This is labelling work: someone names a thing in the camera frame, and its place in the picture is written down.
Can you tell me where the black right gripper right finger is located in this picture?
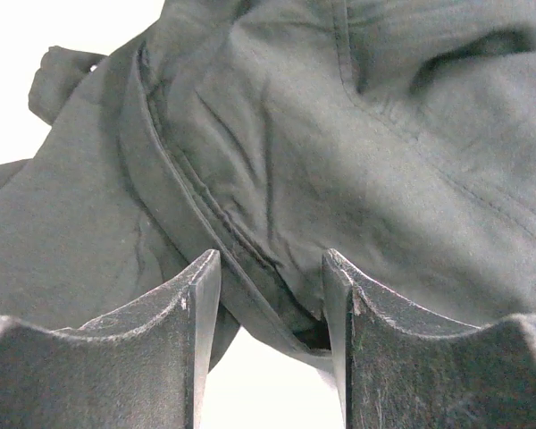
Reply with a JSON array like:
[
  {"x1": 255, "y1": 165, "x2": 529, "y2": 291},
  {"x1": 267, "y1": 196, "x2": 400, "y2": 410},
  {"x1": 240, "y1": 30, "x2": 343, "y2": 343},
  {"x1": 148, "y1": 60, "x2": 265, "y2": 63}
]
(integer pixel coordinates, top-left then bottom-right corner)
[{"x1": 322, "y1": 250, "x2": 536, "y2": 428}]

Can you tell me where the black button shirt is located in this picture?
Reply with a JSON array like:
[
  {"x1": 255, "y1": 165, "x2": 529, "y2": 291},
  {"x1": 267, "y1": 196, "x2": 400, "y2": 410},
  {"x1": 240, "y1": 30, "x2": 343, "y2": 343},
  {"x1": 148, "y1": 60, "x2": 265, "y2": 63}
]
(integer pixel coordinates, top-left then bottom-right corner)
[{"x1": 0, "y1": 1, "x2": 536, "y2": 366}]

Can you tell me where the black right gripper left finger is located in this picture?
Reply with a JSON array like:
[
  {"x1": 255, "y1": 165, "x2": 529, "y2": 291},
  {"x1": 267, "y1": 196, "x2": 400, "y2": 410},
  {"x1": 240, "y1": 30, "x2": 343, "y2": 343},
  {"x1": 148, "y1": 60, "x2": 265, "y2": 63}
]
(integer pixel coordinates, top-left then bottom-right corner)
[{"x1": 0, "y1": 250, "x2": 222, "y2": 428}]

